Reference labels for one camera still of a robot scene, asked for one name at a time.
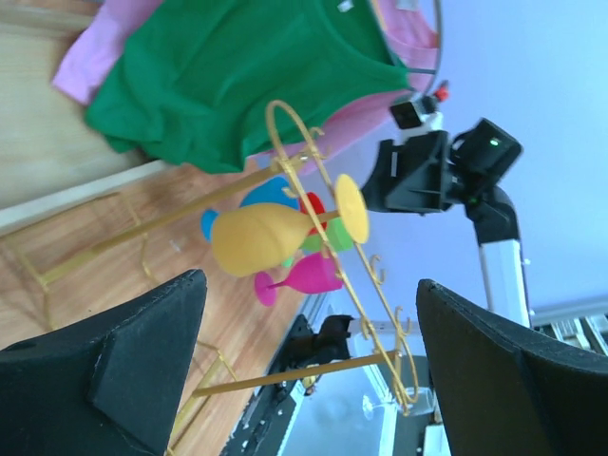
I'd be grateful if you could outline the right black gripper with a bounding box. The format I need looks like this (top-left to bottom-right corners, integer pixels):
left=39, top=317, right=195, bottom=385
left=361, top=130, right=475, bottom=215

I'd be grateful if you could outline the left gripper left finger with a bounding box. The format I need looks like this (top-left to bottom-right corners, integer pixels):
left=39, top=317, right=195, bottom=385
left=1, top=269, right=207, bottom=455

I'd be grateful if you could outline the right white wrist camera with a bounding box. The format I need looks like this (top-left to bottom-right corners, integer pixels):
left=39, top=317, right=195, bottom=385
left=389, top=81, right=449, bottom=143

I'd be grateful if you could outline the gold wire glass rack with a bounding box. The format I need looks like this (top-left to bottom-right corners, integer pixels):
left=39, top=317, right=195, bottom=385
left=0, top=99, right=422, bottom=456

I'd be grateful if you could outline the blue wine glass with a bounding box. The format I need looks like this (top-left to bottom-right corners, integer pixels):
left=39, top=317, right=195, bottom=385
left=200, top=176, right=299, bottom=241

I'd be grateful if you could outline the green wine glass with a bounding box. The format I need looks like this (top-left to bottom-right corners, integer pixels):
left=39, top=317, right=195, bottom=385
left=282, top=220, right=355, bottom=268

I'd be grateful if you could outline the wooden clothes rack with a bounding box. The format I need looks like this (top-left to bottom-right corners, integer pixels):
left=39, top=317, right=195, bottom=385
left=1, top=1, right=168, bottom=231

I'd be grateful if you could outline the pink wine glass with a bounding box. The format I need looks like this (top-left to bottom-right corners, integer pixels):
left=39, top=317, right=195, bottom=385
left=254, top=253, right=343, bottom=307

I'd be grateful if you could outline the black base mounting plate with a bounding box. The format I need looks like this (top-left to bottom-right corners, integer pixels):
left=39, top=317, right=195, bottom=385
left=221, top=314, right=353, bottom=456

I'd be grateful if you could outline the yellow wine glass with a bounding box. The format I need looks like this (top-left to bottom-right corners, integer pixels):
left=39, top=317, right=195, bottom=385
left=211, top=174, right=371, bottom=277

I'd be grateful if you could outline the green tank top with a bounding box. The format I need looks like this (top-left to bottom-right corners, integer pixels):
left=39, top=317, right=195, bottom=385
left=85, top=1, right=408, bottom=174

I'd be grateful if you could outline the red wine glass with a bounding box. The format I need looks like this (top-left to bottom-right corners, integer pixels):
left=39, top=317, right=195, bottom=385
left=298, top=192, right=328, bottom=236

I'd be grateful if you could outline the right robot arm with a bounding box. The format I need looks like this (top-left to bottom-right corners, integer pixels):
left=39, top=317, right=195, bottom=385
left=362, top=119, right=531, bottom=327

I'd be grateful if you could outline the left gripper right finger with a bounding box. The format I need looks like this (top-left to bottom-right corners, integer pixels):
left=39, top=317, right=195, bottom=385
left=416, top=279, right=607, bottom=455

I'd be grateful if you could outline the pink t-shirt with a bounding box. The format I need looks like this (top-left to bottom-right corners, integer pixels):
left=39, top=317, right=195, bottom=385
left=52, top=1, right=416, bottom=152

